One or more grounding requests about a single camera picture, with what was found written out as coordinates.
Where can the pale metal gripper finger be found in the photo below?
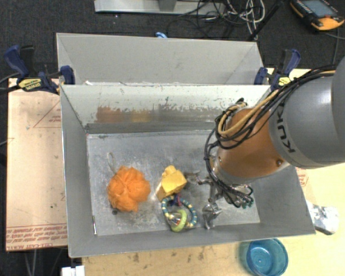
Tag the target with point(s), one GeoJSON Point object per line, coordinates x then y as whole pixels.
{"type": "Point", "coordinates": [202, 180]}
{"type": "Point", "coordinates": [210, 211]}

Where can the yellow toy block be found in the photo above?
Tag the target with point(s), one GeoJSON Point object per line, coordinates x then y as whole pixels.
{"type": "Point", "coordinates": [172, 183]}

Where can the blue plastic bowl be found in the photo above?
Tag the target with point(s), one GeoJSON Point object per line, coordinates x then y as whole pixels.
{"type": "Point", "coordinates": [266, 259]}

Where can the grey metal bin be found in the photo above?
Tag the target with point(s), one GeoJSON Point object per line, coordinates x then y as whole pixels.
{"type": "Point", "coordinates": [138, 142]}

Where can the orange mesh bath pouf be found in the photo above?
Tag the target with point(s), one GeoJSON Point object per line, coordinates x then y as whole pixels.
{"type": "Point", "coordinates": [128, 190]}

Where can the crumpled silver grey lump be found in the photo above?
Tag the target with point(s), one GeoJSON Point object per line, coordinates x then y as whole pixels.
{"type": "Point", "coordinates": [325, 218]}

